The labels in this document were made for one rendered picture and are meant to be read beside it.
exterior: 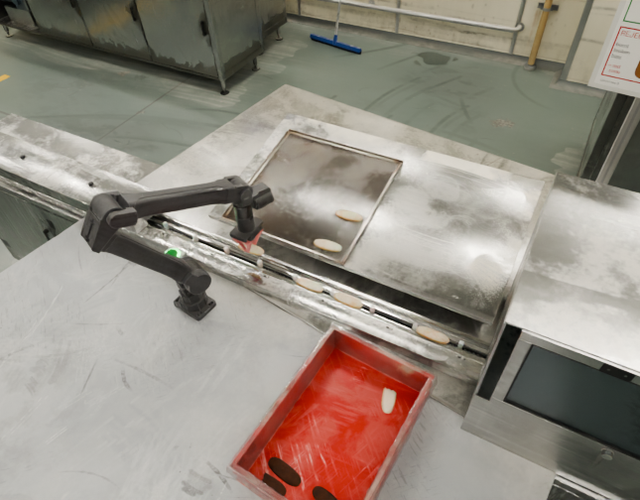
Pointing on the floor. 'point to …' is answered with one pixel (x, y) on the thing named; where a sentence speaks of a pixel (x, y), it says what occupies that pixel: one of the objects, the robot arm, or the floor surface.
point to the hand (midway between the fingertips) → (250, 246)
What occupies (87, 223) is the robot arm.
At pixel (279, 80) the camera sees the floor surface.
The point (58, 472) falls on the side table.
